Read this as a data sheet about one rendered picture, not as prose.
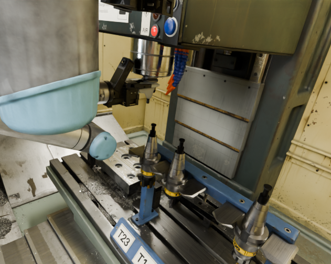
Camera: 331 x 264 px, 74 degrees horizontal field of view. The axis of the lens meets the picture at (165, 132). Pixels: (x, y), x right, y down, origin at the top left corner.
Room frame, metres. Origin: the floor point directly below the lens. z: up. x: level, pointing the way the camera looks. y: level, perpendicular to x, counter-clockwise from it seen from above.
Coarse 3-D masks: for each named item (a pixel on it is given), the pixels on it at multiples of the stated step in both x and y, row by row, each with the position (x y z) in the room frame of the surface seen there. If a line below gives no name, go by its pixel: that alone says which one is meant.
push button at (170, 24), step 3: (168, 18) 0.48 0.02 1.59; (171, 18) 0.48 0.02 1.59; (168, 21) 0.48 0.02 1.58; (171, 21) 0.47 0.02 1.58; (174, 21) 0.47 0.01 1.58; (165, 24) 0.48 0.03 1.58; (168, 24) 0.48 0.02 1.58; (171, 24) 0.47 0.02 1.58; (174, 24) 0.47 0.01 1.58; (165, 27) 0.48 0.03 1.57; (168, 27) 0.47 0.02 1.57; (171, 27) 0.47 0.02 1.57; (174, 27) 0.47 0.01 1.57; (165, 30) 0.48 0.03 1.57; (168, 30) 0.47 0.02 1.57; (171, 30) 0.47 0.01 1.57; (174, 30) 0.47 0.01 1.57; (168, 33) 0.47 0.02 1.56; (171, 33) 0.47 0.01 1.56
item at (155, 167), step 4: (164, 160) 0.57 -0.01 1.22; (156, 164) 0.54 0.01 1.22; (160, 164) 0.54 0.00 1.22; (164, 164) 0.55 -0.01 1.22; (168, 164) 0.55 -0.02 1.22; (152, 168) 0.52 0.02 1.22; (156, 168) 0.52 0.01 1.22; (160, 168) 0.52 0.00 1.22; (164, 168) 0.53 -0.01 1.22; (156, 172) 0.50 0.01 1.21; (160, 172) 0.50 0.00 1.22; (164, 172) 0.51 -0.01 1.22
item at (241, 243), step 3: (234, 237) 0.35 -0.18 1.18; (237, 240) 0.33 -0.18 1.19; (240, 240) 0.33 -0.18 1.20; (237, 243) 0.33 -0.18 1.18; (240, 243) 0.33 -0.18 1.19; (243, 243) 0.32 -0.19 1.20; (240, 246) 0.33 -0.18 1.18; (243, 246) 0.32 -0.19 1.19; (243, 249) 0.32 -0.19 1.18; (246, 249) 0.32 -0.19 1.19; (249, 249) 0.32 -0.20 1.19; (252, 249) 0.32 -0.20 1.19; (255, 249) 0.32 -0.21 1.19; (243, 255) 0.32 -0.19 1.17
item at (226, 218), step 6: (222, 204) 0.41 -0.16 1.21; (228, 204) 0.41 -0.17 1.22; (216, 210) 0.39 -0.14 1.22; (222, 210) 0.39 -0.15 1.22; (228, 210) 0.39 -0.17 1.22; (234, 210) 0.39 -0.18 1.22; (240, 210) 0.40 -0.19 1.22; (216, 216) 0.37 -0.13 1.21; (222, 216) 0.37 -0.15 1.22; (228, 216) 0.37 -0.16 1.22; (234, 216) 0.37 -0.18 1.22; (222, 222) 0.35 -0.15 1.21; (228, 222) 0.36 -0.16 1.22; (234, 222) 0.36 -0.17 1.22
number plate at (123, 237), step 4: (120, 228) 0.54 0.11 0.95; (124, 228) 0.54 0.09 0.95; (116, 232) 0.54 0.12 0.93; (120, 232) 0.53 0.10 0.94; (124, 232) 0.53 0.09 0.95; (128, 232) 0.52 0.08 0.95; (116, 236) 0.53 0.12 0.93; (120, 236) 0.52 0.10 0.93; (124, 236) 0.52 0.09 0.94; (128, 236) 0.51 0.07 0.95; (132, 236) 0.51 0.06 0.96; (116, 240) 0.51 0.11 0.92; (120, 240) 0.51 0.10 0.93; (124, 240) 0.51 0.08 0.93; (128, 240) 0.50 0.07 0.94; (132, 240) 0.50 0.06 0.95; (120, 244) 0.50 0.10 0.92; (124, 244) 0.50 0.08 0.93; (128, 244) 0.49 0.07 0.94; (124, 248) 0.49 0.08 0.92; (128, 248) 0.48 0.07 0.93
